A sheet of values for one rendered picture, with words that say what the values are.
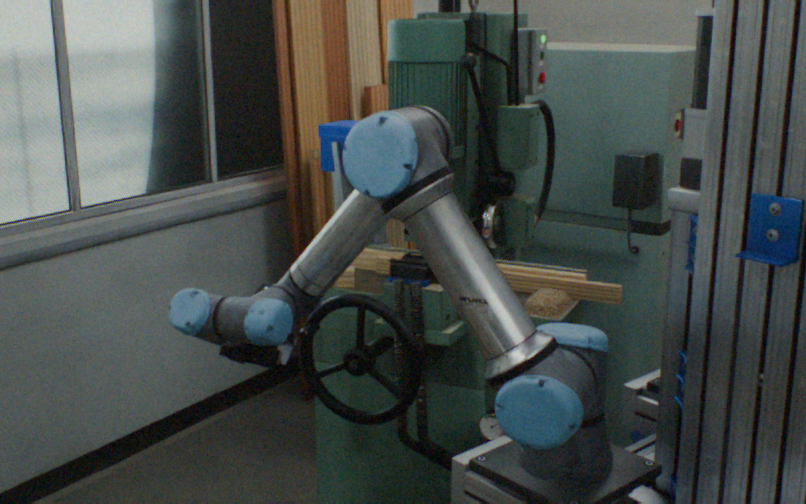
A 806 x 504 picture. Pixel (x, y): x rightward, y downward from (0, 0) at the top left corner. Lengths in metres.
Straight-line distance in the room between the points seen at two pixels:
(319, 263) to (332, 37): 2.31
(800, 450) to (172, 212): 2.43
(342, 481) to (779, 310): 1.28
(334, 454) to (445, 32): 1.03
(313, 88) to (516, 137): 1.51
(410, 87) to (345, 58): 1.79
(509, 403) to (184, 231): 2.27
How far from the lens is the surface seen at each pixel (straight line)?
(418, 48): 2.10
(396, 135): 1.31
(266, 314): 1.53
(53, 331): 3.17
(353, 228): 1.54
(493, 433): 2.07
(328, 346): 2.25
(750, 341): 1.48
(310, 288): 1.62
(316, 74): 3.69
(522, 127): 2.29
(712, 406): 1.54
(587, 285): 2.13
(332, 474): 2.39
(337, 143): 3.06
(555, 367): 1.35
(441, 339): 2.00
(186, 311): 1.58
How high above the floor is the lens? 1.54
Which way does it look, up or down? 15 degrees down
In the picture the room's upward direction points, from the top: straight up
